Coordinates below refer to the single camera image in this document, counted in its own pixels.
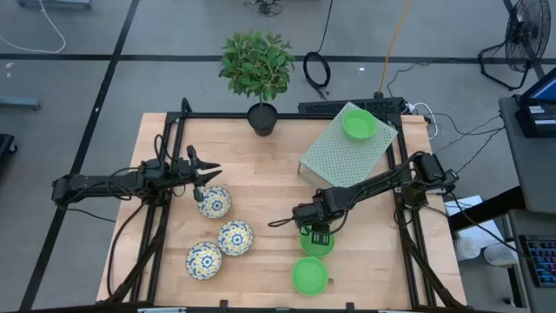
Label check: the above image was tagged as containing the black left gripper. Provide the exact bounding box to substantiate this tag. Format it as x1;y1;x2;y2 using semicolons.
173;144;223;203

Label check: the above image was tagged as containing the green plastic bowl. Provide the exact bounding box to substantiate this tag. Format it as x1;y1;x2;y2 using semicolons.
300;225;336;259
291;256;330;297
341;108;379;143

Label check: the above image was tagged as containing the yellow bowl with patterned inside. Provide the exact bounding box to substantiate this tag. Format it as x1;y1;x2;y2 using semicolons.
185;241;224;282
197;185;233;220
216;219;255;257

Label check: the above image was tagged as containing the mint perforated metal shelf riser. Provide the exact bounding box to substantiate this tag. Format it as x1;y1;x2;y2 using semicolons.
297;101;400;190

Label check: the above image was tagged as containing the green plant in black pot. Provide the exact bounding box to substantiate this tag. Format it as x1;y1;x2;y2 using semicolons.
218;30;296;137

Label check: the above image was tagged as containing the black perforated box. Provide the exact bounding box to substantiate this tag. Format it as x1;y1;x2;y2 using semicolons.
297;97;406;117

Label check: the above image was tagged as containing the white cup lid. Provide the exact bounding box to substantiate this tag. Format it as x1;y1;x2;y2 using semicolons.
453;236;482;262

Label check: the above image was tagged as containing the white rounded object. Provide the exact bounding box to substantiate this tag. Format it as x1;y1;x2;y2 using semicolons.
483;242;519;267

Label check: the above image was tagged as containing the grey flat bar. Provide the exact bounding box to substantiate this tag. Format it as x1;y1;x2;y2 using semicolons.
0;96;43;111

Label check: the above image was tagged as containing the black rounded object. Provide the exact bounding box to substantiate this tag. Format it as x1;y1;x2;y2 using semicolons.
0;133;18;157

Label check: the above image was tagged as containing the grey desk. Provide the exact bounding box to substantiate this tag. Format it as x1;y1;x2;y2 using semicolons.
498;95;556;215

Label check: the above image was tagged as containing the black keyboard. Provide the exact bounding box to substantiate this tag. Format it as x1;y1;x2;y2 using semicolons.
519;234;556;289

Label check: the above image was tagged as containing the grey metal base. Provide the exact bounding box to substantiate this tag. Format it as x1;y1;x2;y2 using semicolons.
16;0;93;10

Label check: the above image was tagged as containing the black desktop device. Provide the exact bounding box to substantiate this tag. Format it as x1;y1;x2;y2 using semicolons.
514;103;556;139

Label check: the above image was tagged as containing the computer monitor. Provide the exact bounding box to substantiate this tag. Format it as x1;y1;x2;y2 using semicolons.
519;66;556;106

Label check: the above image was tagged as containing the black floor fan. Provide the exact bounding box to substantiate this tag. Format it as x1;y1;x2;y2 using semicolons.
477;0;553;92

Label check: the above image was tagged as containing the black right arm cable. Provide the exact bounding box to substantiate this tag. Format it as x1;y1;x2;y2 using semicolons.
268;216;305;229

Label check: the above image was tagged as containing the black aluminium rig frame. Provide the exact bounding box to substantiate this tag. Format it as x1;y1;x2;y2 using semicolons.
96;97;468;313

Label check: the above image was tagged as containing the black coiled cable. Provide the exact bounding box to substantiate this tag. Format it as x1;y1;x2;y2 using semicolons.
301;0;334;99

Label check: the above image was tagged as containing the white looped cable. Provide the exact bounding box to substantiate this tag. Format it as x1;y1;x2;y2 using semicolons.
407;101;440;141

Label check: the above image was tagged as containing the black cable bundle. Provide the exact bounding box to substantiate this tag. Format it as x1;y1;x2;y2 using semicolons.
242;0;284;18

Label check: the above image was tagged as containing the white floor cable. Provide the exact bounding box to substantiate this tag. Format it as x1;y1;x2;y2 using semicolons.
0;0;68;55

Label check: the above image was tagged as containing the yellow cable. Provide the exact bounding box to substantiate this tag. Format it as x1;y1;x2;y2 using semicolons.
376;0;413;99

